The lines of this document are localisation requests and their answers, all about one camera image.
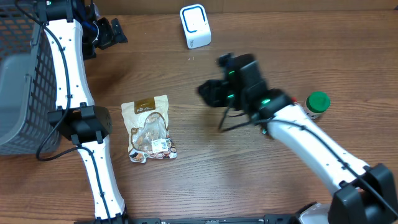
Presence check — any white brown snack bag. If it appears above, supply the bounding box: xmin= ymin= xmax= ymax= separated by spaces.
xmin=121 ymin=95 xmax=177 ymax=164

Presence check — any green lid Knorr jar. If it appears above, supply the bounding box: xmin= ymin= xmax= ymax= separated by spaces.
xmin=303 ymin=91 xmax=330 ymax=119

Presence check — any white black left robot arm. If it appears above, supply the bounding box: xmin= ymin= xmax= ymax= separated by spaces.
xmin=34 ymin=0 xmax=130 ymax=223

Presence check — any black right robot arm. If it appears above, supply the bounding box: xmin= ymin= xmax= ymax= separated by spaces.
xmin=198 ymin=54 xmax=397 ymax=223

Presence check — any white barcode scanner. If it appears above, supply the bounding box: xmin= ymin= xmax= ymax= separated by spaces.
xmin=179 ymin=4 xmax=211 ymax=49

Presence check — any grey plastic mesh basket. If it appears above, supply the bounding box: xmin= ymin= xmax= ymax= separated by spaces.
xmin=1 ymin=1 xmax=57 ymax=155

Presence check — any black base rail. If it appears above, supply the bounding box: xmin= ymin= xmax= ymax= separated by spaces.
xmin=74 ymin=217 xmax=312 ymax=224

